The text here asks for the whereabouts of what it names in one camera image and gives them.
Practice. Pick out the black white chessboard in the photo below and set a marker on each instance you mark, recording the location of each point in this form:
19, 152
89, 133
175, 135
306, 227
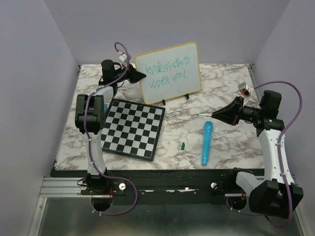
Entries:
132, 129

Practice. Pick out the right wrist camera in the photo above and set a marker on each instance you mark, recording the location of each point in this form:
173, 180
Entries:
247, 91

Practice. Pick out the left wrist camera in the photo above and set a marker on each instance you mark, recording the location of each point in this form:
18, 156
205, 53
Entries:
123, 57

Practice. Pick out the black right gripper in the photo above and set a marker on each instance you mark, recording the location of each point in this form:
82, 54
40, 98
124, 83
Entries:
232, 113

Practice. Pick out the yellow framed whiteboard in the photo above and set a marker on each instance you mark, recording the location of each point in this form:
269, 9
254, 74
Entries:
170, 72

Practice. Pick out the blue toy microphone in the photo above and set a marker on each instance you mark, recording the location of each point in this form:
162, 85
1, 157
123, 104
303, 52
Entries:
208, 128

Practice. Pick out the blue lego brick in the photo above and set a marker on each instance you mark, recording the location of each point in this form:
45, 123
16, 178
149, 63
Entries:
105, 108

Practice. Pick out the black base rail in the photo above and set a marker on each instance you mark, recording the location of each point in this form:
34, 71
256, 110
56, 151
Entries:
169, 187

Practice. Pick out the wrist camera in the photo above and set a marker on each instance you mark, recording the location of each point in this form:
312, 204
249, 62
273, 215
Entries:
123, 57
247, 91

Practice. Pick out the black whiteboard stand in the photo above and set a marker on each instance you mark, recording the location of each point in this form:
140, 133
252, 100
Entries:
186, 96

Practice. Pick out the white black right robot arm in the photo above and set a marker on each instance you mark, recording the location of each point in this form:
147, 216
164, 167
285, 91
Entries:
277, 194

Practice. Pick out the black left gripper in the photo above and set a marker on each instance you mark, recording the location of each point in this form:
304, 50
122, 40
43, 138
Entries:
133, 75

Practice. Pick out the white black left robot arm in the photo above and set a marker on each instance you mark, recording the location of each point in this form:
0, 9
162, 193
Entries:
90, 119

